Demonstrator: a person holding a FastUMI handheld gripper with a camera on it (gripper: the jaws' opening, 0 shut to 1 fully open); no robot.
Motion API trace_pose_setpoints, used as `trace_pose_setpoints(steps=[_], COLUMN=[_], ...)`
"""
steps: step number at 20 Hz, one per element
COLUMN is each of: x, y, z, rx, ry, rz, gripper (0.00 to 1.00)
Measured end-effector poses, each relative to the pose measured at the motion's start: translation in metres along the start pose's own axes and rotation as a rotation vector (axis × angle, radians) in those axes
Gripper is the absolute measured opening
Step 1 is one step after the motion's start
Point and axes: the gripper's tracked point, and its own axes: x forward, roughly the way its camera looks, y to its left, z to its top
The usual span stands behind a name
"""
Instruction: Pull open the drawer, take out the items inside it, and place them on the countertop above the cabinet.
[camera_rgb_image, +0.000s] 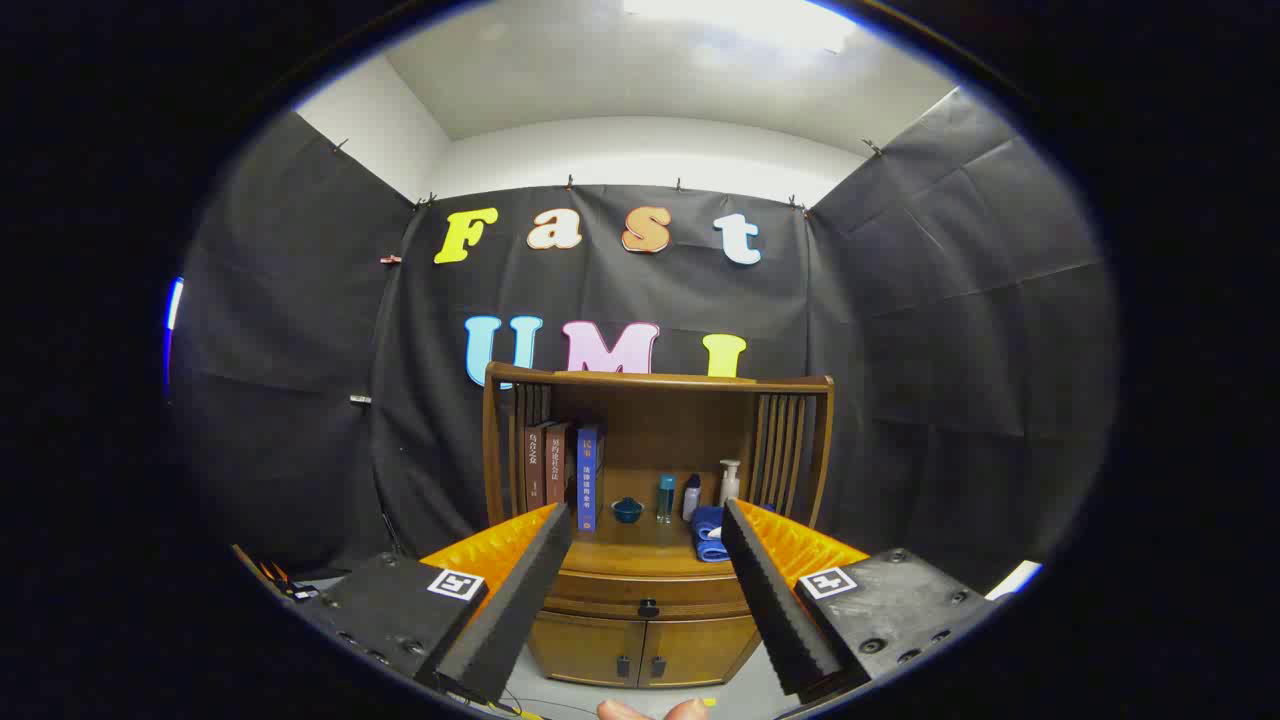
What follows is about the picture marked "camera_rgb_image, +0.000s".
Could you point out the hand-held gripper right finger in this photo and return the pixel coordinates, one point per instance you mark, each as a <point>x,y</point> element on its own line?
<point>775,600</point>

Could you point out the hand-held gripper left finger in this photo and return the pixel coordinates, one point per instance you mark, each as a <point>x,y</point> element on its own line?
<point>520,600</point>

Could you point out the wooden cabinet door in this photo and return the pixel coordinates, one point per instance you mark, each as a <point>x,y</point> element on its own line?
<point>580,648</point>
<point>700,648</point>

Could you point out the wooden countertop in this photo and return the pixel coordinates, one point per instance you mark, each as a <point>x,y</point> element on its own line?
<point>650,547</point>

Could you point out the wooden cabinet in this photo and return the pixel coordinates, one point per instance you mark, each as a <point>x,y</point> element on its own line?
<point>660,430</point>

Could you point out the folded blue towel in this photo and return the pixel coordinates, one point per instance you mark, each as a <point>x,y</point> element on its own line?
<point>706,540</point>

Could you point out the white pump bottle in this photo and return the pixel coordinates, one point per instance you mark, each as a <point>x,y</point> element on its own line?
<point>729,488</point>

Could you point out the white bottle with blue cap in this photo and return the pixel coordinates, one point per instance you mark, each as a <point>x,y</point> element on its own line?
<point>692,500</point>

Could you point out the dark brown book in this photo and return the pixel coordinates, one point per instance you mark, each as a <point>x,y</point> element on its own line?
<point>537,465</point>

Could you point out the blue book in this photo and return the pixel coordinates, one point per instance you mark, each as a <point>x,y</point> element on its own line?
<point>588,480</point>

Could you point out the blue lidded teacup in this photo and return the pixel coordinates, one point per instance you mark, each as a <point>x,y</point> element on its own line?
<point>627,511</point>

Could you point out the blue glass bottle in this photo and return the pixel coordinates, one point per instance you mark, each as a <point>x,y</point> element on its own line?
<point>666,500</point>

